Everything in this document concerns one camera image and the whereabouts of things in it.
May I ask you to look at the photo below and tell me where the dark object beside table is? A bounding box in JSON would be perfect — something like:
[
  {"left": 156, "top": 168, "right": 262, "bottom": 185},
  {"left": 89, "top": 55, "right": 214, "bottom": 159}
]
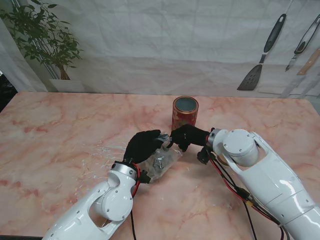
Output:
[{"left": 0, "top": 71, "right": 18, "bottom": 113}]

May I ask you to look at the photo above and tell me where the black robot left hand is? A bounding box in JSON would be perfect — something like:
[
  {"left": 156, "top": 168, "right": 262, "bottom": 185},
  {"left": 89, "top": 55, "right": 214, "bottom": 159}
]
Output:
[{"left": 123, "top": 129, "right": 162, "bottom": 165}]

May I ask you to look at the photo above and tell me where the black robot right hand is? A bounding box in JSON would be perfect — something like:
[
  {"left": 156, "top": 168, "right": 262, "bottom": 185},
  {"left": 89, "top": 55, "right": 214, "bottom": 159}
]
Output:
[{"left": 169, "top": 124, "right": 213, "bottom": 152}]

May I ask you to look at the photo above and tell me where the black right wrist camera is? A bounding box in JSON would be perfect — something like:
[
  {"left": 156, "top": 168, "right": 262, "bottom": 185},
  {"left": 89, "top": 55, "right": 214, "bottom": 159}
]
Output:
[{"left": 196, "top": 147, "right": 213, "bottom": 166}]

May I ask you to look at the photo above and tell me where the wooden handled knife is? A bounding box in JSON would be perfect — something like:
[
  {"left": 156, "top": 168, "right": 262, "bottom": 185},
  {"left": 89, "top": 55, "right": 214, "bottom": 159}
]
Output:
[{"left": 296, "top": 47, "right": 320, "bottom": 76}]

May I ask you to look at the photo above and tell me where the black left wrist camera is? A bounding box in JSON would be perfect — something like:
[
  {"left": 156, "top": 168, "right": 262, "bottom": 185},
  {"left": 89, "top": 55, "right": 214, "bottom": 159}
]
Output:
[{"left": 139, "top": 169, "right": 152, "bottom": 185}]

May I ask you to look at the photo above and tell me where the red floral tea canister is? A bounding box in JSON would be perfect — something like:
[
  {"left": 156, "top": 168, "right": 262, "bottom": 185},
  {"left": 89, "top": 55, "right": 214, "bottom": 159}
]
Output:
[{"left": 171, "top": 95, "right": 200, "bottom": 133}]

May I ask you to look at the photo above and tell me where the red and black right arm cable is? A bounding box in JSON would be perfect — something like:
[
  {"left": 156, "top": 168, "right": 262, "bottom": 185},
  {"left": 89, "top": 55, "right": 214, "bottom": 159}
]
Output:
[{"left": 207, "top": 149, "right": 291, "bottom": 240}]

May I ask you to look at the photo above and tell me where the red and black arm cable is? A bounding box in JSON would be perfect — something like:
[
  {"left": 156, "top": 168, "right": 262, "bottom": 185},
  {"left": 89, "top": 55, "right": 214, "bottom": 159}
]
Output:
[
  {"left": 207, "top": 149, "right": 291, "bottom": 240},
  {"left": 127, "top": 163, "right": 143, "bottom": 240}
]

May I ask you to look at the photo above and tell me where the green leafy plant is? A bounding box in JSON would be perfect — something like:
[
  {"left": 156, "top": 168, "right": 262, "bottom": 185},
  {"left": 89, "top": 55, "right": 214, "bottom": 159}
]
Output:
[{"left": 0, "top": 0, "right": 85, "bottom": 81}]

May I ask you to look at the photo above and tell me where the clear plastic bag of tea bags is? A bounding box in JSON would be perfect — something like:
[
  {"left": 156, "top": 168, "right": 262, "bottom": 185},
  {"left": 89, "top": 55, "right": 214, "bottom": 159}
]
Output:
[{"left": 139, "top": 132, "right": 183, "bottom": 182}]

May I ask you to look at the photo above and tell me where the red and black left arm cable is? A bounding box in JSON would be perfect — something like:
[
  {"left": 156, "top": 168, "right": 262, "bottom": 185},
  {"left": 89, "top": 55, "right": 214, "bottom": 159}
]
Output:
[{"left": 127, "top": 163, "right": 143, "bottom": 240}]

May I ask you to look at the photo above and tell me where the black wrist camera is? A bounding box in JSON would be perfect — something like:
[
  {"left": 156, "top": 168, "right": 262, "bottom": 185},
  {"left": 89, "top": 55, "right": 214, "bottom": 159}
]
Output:
[
  {"left": 139, "top": 169, "right": 152, "bottom": 185},
  {"left": 196, "top": 147, "right": 213, "bottom": 166}
]

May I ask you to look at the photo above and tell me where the black slotted spatula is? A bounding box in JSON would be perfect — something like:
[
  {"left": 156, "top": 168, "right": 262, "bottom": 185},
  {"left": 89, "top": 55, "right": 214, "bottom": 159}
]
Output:
[{"left": 236, "top": 13, "right": 287, "bottom": 91}]

